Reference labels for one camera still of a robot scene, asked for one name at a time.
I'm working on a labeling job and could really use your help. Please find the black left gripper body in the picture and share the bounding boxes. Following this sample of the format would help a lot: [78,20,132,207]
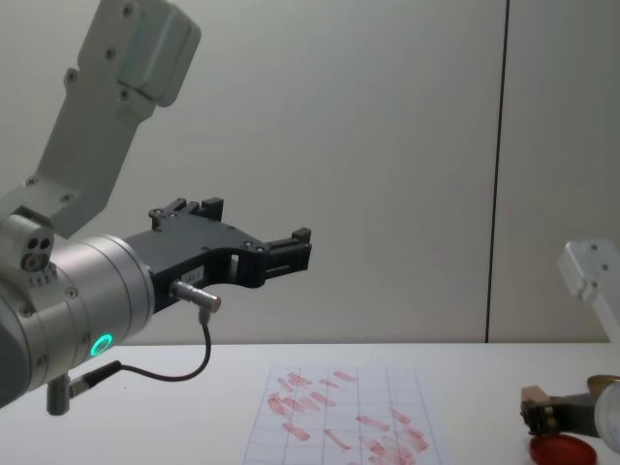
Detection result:
[123,214,267,317]

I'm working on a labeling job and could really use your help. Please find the wooden stamp with brass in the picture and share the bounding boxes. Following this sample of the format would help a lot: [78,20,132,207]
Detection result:
[519,384,563,436]

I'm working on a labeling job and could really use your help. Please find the round red ink pad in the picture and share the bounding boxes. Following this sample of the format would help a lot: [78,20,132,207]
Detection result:
[528,433,599,465]

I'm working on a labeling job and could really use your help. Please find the white gridded paper red marks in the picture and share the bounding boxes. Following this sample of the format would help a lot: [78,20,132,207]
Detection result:
[241,366,450,465]

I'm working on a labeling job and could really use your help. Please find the thin dark cable silver plug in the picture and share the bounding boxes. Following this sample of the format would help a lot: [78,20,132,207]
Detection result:
[67,279,224,394]

